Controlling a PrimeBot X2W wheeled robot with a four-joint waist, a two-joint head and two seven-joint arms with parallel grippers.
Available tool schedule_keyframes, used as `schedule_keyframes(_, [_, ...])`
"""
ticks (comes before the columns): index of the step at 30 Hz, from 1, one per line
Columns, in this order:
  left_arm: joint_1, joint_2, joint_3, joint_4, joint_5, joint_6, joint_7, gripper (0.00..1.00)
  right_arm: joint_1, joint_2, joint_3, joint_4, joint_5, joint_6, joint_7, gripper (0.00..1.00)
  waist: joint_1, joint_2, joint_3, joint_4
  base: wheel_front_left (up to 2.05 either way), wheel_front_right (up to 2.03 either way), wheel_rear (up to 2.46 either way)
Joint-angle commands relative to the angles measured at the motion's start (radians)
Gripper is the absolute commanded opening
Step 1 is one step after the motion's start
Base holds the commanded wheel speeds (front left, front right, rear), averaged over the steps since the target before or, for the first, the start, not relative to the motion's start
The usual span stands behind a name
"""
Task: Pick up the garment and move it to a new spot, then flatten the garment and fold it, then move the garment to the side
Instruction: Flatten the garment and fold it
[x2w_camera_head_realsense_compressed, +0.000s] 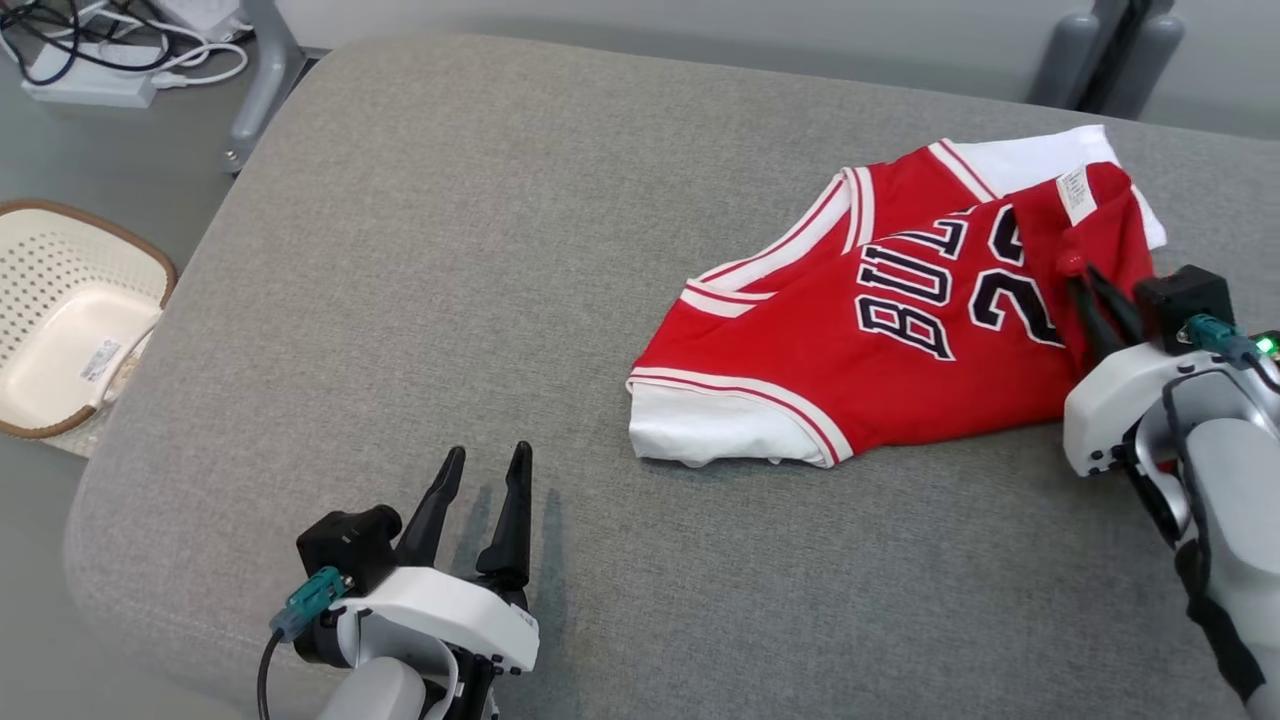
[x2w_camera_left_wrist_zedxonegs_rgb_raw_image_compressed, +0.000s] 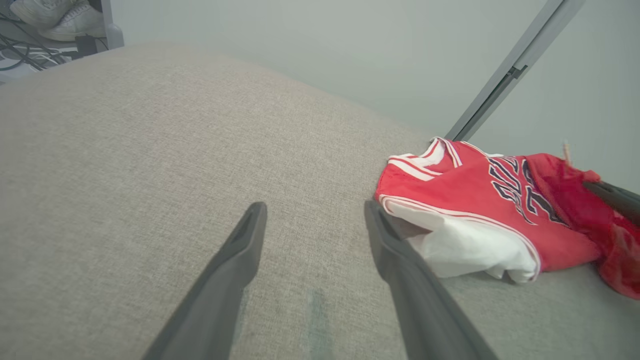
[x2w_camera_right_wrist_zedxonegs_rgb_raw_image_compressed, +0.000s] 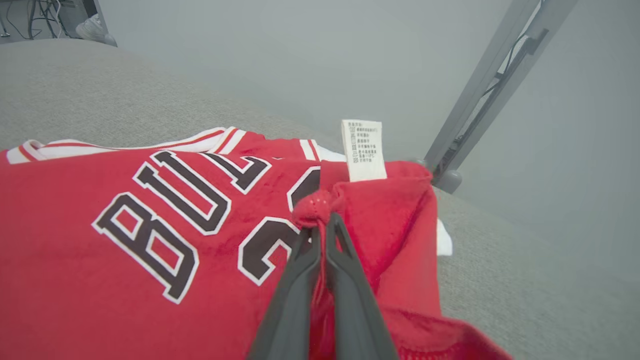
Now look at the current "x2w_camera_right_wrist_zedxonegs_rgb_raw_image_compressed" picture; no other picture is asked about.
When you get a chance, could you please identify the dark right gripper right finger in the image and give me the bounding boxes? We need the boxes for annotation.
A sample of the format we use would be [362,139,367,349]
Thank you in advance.
[325,212,401,360]

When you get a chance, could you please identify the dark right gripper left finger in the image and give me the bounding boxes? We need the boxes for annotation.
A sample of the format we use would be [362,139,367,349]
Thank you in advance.
[247,225,322,360]

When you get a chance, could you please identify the red Bulls basketball jersey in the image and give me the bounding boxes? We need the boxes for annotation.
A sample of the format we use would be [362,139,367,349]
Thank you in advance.
[0,119,516,360]

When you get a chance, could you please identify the white sneaker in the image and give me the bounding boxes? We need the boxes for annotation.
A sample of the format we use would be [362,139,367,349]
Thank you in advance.
[82,0,118,48]

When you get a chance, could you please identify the grey metal partition frame post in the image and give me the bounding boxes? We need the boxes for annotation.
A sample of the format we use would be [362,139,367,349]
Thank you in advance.
[415,0,581,195]

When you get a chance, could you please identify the black cable on frame post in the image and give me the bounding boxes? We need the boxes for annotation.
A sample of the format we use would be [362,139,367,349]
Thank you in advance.
[480,0,550,101]

